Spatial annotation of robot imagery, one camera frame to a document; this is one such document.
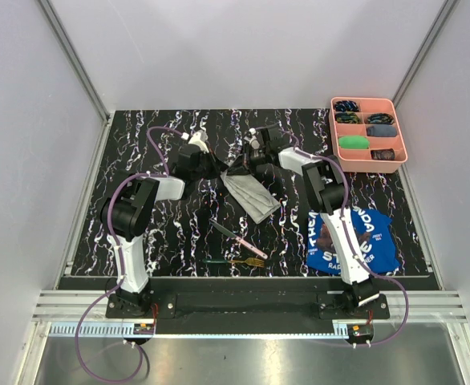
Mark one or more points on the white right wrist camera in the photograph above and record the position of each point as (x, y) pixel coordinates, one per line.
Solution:
(252, 140)

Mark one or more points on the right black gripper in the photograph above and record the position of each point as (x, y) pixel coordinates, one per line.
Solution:
(238, 167)

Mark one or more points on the dark brown rolled sock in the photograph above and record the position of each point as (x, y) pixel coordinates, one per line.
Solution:
(383, 154)

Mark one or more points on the blue patterned sock top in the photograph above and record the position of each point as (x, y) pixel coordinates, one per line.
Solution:
(346, 105)

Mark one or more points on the dark blue rolled sock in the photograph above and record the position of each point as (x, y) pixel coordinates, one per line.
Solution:
(381, 130)

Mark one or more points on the blue patterned sock middle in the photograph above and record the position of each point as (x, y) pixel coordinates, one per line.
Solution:
(347, 117)

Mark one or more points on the green rolled sock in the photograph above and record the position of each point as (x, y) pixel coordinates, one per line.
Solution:
(353, 142)

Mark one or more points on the gold fork green handle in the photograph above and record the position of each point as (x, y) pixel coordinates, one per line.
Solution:
(251, 261)

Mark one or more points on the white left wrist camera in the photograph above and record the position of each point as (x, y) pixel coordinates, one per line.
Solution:
(199, 139)

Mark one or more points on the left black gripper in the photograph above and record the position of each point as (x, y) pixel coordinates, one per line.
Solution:
(217, 166)

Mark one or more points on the grey cloth napkin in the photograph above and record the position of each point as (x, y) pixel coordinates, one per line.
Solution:
(251, 195)

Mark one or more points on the pink-handled table knife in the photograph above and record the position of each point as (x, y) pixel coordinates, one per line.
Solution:
(239, 240)

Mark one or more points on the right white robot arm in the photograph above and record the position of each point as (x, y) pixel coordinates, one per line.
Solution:
(327, 194)

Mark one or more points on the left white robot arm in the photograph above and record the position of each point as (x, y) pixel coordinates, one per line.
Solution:
(127, 212)

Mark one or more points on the black marbled table mat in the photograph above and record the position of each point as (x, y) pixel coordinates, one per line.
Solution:
(180, 236)

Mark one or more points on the blue patterned sock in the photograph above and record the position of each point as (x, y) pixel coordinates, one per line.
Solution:
(347, 117)
(346, 105)
(380, 118)

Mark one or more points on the blue printed t-shirt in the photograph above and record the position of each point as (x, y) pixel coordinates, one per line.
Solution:
(372, 230)

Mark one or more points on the blue patterned sock right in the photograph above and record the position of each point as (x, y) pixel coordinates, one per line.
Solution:
(380, 118)

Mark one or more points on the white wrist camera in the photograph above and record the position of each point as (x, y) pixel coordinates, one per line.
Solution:
(199, 139)
(252, 140)

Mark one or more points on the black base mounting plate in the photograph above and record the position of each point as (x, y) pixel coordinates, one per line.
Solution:
(248, 305)

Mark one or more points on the pink divided organizer tray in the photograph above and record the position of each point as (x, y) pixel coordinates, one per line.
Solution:
(366, 136)

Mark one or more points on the aluminium frame rail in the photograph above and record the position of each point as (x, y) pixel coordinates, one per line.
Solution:
(66, 45)

